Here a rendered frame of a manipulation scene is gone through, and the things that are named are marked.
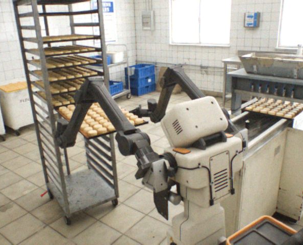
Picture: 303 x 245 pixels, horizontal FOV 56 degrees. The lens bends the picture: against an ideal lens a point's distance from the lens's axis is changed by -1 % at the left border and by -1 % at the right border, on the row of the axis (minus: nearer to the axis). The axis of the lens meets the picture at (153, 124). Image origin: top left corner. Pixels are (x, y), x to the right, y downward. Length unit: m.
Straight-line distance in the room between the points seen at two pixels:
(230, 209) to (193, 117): 1.02
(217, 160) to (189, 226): 0.31
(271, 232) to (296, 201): 1.42
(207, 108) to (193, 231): 0.49
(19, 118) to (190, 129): 3.96
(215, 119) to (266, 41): 4.73
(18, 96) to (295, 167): 3.78
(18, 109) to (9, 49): 1.10
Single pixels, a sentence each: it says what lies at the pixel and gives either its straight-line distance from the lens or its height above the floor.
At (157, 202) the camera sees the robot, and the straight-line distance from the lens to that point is 1.29.
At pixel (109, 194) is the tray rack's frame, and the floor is 0.15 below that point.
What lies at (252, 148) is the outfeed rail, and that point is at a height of 0.87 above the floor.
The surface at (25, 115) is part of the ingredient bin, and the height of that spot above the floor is 0.30.
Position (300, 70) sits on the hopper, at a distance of 2.28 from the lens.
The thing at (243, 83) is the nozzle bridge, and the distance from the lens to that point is 2.49.
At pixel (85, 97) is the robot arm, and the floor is 1.30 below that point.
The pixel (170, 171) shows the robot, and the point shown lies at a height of 1.14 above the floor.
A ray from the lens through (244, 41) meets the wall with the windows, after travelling 5.89.
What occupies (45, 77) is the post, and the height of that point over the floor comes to 1.27.
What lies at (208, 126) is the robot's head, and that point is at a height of 1.25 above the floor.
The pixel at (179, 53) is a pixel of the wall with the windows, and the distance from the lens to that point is 6.58.
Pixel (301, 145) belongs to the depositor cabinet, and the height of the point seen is 0.72.
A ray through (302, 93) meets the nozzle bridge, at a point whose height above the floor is 1.08.
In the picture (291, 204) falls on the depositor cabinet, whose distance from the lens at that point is 2.59.
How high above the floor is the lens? 1.63
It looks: 20 degrees down
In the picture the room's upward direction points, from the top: 2 degrees counter-clockwise
